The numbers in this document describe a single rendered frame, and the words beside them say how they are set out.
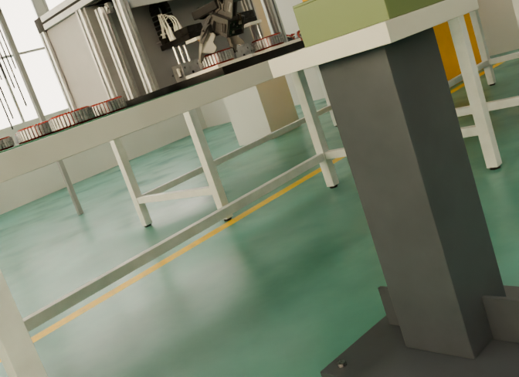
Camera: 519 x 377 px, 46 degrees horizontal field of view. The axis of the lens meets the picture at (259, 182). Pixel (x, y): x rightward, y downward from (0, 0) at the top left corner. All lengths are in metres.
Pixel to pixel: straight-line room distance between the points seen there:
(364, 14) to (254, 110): 4.86
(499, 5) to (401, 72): 5.89
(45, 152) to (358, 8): 0.65
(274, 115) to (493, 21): 2.63
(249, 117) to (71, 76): 4.10
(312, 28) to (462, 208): 0.50
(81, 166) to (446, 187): 7.77
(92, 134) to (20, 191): 7.17
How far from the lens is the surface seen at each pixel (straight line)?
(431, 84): 1.32
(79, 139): 1.25
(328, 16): 1.25
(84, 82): 2.06
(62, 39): 2.10
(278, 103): 6.09
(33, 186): 8.50
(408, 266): 1.38
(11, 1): 8.97
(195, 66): 1.96
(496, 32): 7.16
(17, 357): 1.24
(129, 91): 1.88
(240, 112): 6.15
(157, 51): 2.05
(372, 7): 1.18
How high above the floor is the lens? 0.75
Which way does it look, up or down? 11 degrees down
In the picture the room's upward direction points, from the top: 19 degrees counter-clockwise
